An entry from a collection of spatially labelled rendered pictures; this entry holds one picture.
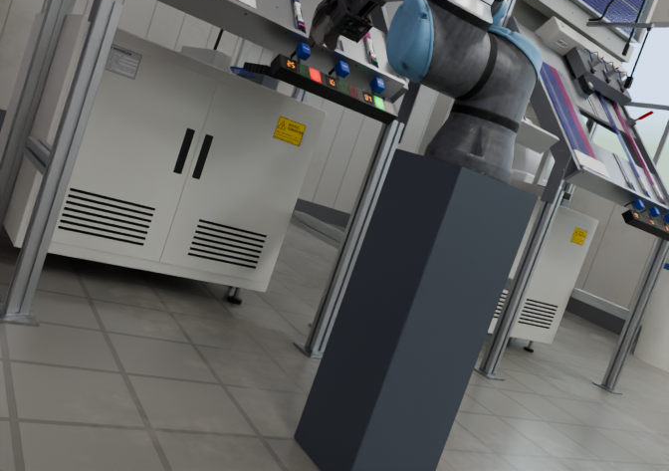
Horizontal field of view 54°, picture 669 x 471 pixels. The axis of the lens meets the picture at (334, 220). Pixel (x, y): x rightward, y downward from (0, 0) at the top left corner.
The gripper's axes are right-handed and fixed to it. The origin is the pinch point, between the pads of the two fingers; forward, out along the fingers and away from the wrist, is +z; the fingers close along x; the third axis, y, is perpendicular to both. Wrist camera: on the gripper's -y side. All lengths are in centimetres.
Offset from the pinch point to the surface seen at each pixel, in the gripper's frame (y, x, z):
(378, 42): -17.3, 26.7, 4.0
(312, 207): -173, 221, 261
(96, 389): 67, -31, 36
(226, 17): -2.4, -17.8, 5.8
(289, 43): -2.4, -2.5, 5.2
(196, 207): 8, 3, 58
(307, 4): -17.7, 4.0, 4.0
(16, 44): -217, -10, 242
